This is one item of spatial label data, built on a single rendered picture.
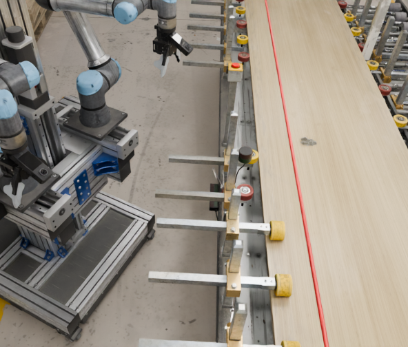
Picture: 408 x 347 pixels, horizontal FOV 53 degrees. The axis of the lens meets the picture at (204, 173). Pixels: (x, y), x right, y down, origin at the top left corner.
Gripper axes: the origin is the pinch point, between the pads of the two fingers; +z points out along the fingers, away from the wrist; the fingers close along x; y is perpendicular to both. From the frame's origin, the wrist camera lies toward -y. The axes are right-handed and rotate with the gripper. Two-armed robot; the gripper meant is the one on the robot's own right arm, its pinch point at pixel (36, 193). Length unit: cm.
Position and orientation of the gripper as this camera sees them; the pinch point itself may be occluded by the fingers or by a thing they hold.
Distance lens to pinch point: 137.1
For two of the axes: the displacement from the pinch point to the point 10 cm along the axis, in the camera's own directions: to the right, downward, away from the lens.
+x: -4.5, 6.2, -6.5
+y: -8.9, -3.5, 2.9
